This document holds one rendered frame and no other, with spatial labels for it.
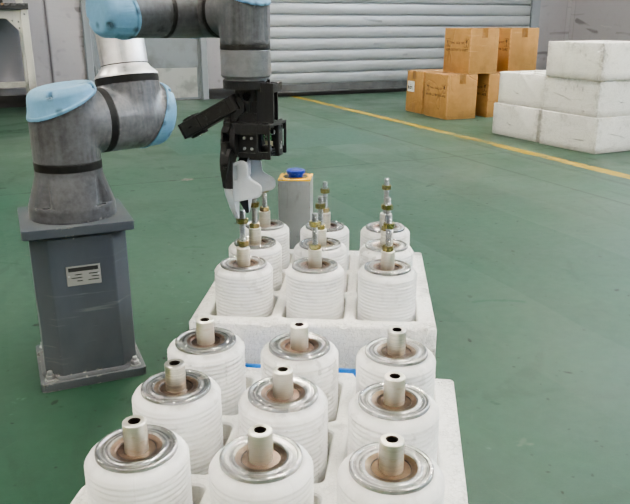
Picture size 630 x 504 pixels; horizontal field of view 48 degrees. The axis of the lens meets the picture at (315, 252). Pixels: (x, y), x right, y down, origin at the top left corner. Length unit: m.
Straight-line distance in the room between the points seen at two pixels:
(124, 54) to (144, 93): 0.08
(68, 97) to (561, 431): 0.98
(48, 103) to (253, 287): 0.46
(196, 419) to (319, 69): 6.03
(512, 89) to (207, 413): 3.72
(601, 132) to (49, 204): 3.03
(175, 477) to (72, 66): 5.63
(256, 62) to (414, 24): 6.09
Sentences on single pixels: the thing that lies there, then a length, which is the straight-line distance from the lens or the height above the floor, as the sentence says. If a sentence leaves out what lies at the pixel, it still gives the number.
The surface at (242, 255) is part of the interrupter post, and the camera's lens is 1.16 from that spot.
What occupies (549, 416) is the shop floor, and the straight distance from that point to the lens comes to 1.28.
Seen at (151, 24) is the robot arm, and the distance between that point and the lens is 1.09.
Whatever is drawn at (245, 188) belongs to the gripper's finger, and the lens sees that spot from 1.10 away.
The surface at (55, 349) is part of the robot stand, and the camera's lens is 1.36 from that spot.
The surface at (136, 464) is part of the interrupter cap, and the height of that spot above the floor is 0.25.
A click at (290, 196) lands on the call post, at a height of 0.28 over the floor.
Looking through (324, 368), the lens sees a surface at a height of 0.24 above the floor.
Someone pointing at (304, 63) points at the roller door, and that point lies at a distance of 6.63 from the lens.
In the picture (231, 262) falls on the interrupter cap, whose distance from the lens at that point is 1.18.
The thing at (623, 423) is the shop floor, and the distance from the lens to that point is 1.31.
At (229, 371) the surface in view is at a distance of 0.88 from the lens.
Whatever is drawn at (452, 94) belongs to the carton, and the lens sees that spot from 5.01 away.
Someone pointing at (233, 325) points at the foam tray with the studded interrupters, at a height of 0.18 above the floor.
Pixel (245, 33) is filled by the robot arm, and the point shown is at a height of 0.62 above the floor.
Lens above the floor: 0.63
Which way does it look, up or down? 18 degrees down
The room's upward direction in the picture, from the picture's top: straight up
